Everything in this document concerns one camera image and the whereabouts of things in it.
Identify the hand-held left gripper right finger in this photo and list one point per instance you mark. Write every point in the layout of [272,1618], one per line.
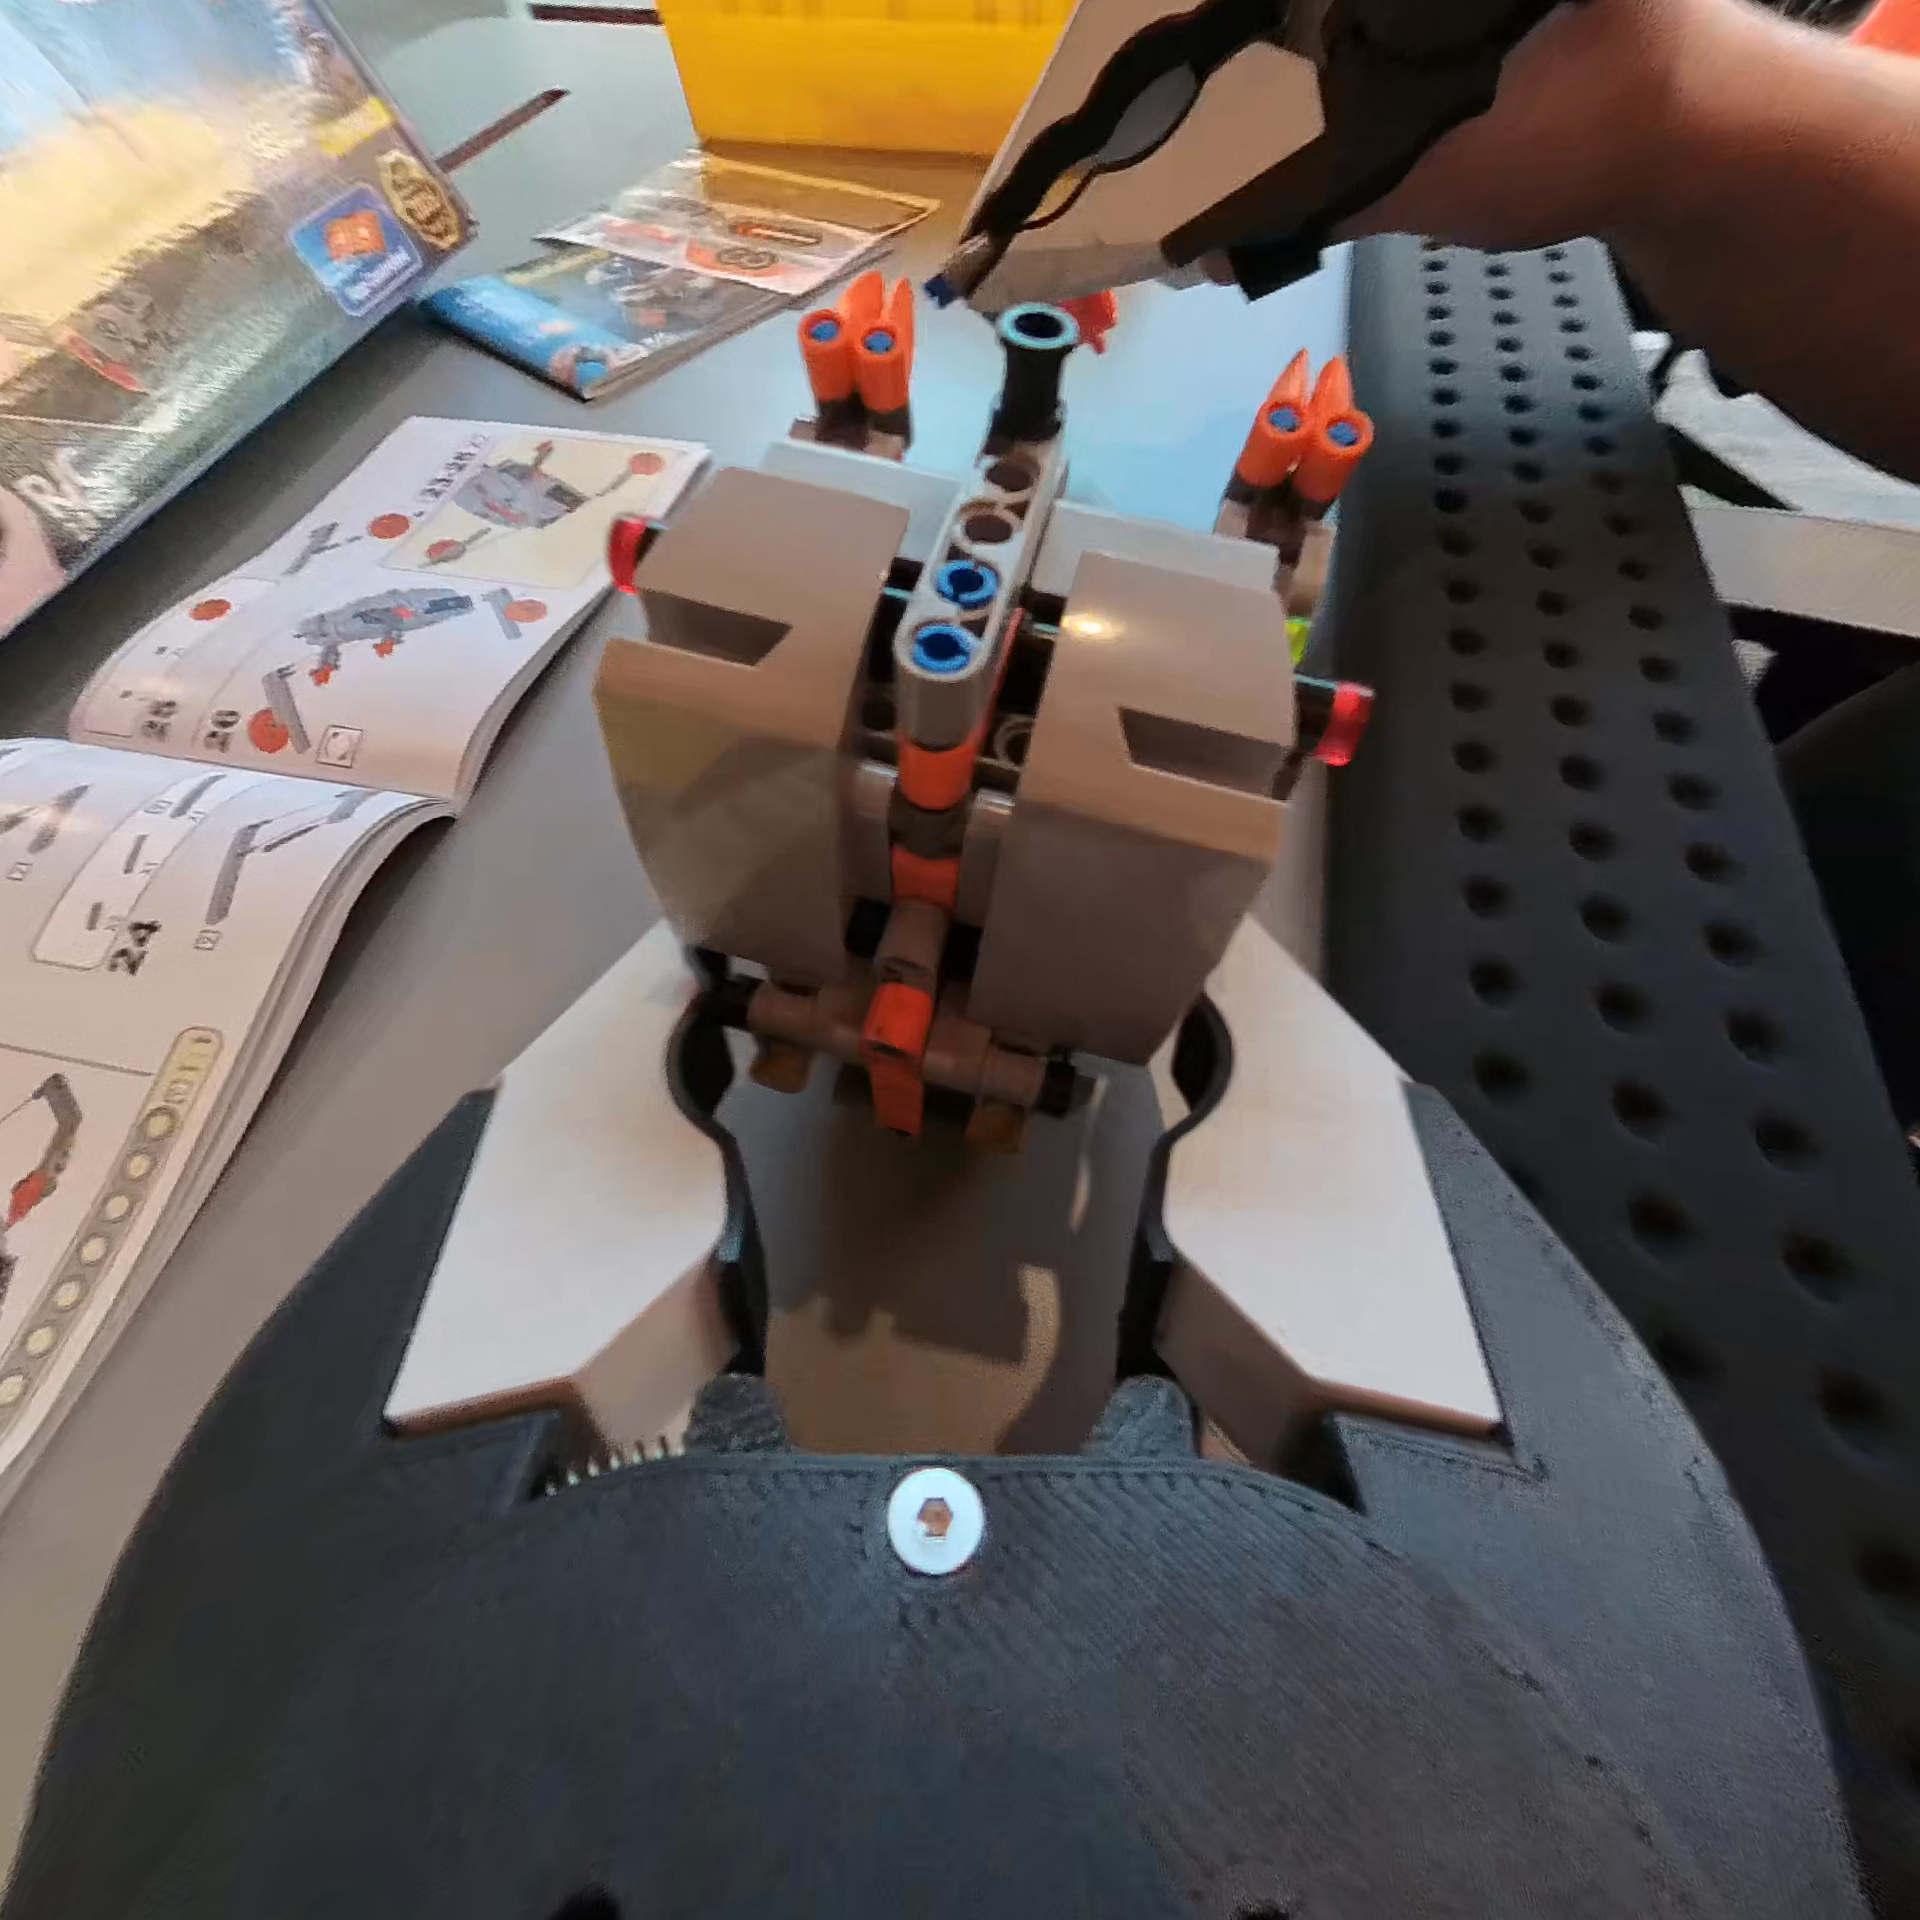
[1320,1230]

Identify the yellow plastic bin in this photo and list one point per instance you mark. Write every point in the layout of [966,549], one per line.
[839,75]

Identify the person's right hand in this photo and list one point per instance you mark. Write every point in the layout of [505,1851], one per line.
[1589,120]

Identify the small blue booklet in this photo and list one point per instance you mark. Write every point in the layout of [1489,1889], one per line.
[556,323]

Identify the sticker sheet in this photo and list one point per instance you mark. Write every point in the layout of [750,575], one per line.
[721,224]

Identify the printed toy cardboard box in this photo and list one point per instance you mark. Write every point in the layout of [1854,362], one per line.
[149,224]

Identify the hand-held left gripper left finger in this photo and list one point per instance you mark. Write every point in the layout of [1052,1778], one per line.
[571,1230]

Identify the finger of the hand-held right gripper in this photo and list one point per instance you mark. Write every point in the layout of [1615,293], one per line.
[1067,90]
[1141,210]

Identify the person's right forearm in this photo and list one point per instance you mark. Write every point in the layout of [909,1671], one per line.
[1799,224]

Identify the black perforated panel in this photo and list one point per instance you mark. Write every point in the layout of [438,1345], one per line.
[1576,902]

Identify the open instruction booklet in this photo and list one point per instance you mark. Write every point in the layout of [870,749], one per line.
[224,902]

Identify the grey toy brick robot model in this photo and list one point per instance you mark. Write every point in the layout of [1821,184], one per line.
[750,720]

